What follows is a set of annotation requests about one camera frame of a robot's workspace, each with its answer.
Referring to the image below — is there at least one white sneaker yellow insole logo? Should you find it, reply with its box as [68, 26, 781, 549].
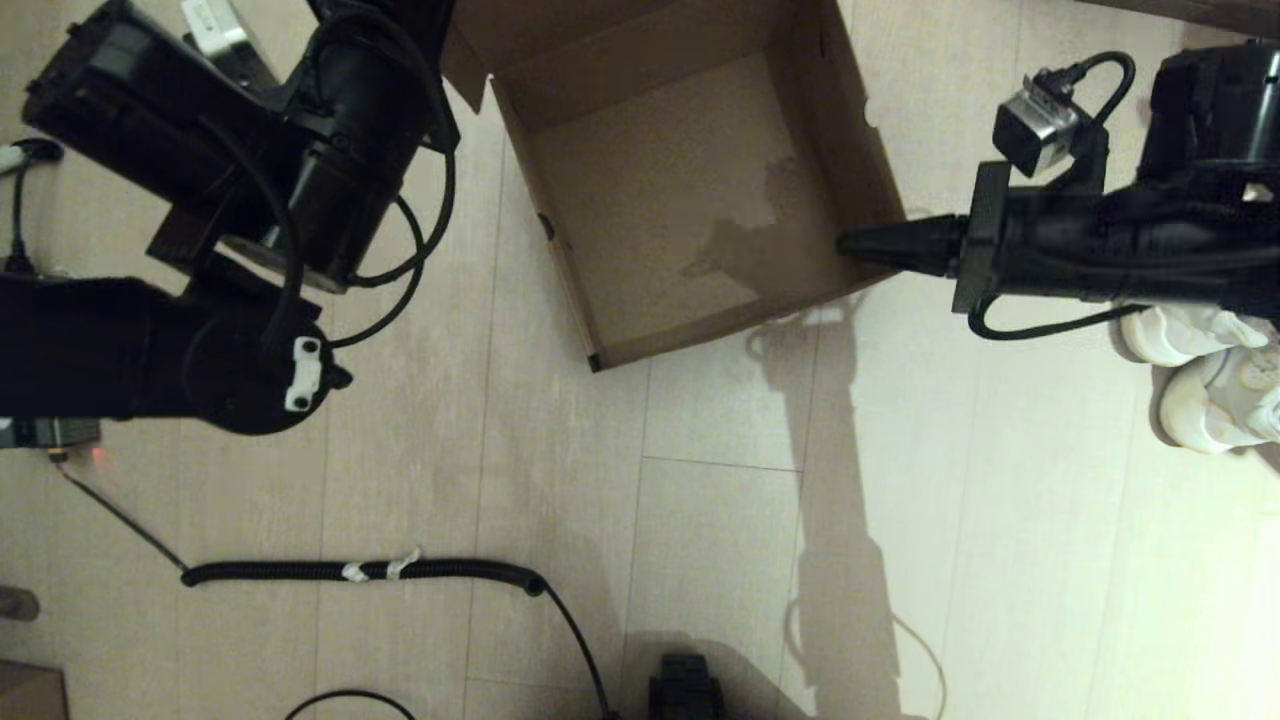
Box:
[1120, 305, 1280, 368]

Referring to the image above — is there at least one white mesh sneaker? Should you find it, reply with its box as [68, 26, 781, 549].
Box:
[1158, 345, 1280, 455]

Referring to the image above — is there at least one brown cardboard shoe box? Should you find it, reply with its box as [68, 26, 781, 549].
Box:
[440, 0, 907, 373]

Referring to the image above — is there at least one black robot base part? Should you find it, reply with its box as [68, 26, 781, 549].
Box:
[648, 654, 724, 720]

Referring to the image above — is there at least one grey power adapter box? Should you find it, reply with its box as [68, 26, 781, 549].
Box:
[0, 418, 101, 453]

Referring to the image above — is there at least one small brown cardboard carton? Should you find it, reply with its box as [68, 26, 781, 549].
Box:
[0, 661, 69, 720]

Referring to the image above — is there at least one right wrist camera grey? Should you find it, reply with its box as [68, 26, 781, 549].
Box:
[992, 68, 1111, 181]

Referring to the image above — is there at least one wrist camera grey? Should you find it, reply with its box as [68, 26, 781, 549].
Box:
[180, 0, 251, 57]
[992, 68, 1111, 181]

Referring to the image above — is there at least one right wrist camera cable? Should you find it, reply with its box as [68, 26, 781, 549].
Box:
[966, 50, 1151, 343]

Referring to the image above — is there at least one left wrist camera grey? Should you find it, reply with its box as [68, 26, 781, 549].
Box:
[180, 0, 251, 57]

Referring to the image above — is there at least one white cable clip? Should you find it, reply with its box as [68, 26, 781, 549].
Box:
[285, 337, 323, 413]

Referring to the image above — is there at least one black plug cable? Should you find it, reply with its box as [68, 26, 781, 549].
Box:
[5, 138, 64, 278]

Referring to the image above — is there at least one black cable with spiral wrap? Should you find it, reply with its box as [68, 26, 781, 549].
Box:
[52, 448, 621, 720]

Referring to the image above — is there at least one black cable loop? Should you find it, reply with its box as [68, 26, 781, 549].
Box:
[285, 689, 417, 720]

